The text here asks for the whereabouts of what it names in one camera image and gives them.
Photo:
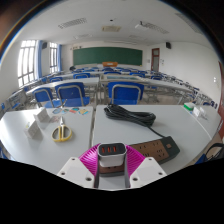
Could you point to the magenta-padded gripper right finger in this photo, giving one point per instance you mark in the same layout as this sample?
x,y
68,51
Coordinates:
x,y
148,170

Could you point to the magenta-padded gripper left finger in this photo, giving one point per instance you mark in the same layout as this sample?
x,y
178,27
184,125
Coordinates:
x,y
75,170

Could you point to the white charger block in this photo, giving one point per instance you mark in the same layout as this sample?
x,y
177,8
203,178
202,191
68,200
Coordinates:
x,y
112,156

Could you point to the dark power strip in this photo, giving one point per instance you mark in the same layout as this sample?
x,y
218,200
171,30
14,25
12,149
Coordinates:
x,y
156,150

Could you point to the colourful paper cards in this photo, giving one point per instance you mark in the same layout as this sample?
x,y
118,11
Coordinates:
x,y
83,111

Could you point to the green and white box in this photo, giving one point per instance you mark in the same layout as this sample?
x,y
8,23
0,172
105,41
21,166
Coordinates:
x,y
189,106

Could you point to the blue classroom chair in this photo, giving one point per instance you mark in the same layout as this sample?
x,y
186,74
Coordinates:
x,y
43,96
126,93
71,93

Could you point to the rows of white desks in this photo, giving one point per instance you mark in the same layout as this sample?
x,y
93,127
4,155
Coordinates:
x,y
66,83

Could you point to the dark red door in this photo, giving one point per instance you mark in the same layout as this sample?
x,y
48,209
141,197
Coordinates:
x,y
222,116

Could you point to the rows of blue chairs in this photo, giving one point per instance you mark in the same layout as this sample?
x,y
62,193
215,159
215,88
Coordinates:
x,y
81,75

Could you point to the framed picture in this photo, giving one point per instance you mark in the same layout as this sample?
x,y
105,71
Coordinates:
x,y
121,77

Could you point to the brown door with window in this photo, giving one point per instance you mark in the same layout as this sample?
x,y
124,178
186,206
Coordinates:
x,y
155,60

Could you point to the orange wooden lectern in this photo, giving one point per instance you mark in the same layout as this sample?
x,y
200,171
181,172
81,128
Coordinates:
x,y
110,64

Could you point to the blue curtain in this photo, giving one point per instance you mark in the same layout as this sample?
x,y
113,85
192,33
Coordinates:
x,y
59,57
39,60

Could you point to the narrow bright window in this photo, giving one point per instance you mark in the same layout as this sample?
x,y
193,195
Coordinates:
x,y
53,57

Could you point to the large bright window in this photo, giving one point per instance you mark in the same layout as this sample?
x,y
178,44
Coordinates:
x,y
26,63

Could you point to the green chalkboard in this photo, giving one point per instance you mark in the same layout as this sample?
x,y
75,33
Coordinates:
x,y
106,56

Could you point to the white ceiling projector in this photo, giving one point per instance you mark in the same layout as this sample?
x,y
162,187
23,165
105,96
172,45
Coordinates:
x,y
140,26

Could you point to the ceiling light panels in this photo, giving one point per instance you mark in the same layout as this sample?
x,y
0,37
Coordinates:
x,y
72,23

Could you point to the black wall speaker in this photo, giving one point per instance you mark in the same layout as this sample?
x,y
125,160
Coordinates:
x,y
168,45
44,45

